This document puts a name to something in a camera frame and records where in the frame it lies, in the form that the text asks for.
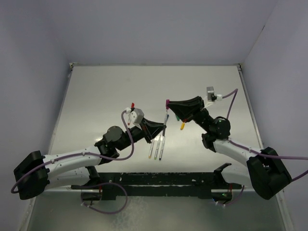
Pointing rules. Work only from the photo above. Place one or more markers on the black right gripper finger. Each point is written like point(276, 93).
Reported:
point(182, 112)
point(189, 102)

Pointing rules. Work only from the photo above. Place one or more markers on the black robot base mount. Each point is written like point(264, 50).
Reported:
point(203, 185)

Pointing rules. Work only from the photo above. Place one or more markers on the aluminium rail right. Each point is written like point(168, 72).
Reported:
point(269, 176)

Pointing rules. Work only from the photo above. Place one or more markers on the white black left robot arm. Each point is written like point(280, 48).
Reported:
point(38, 172)

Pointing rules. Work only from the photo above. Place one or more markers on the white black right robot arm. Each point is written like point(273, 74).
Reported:
point(216, 138)

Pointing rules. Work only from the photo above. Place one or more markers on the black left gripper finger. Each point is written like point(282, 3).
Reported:
point(154, 130)
point(149, 123)

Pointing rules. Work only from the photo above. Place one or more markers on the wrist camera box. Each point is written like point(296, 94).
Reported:
point(135, 114)
point(211, 97)

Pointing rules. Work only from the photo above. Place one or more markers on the green whiteboard marker pen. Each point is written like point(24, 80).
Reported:
point(158, 139)

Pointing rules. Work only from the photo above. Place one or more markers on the magenta whiteboard marker pen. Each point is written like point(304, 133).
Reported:
point(165, 124)

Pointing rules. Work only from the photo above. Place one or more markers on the blue whiteboard marker pen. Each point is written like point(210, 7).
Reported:
point(162, 147)

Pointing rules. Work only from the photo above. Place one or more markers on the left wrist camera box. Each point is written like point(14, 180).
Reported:
point(135, 114)

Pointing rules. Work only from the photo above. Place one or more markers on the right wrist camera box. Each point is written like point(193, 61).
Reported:
point(211, 97)

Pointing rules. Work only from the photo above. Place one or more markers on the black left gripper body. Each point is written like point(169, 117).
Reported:
point(138, 133)

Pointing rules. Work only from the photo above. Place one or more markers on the yellow whiteboard marker pen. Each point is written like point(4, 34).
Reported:
point(151, 148)

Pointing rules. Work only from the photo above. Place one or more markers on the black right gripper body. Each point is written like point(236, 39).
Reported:
point(195, 109)

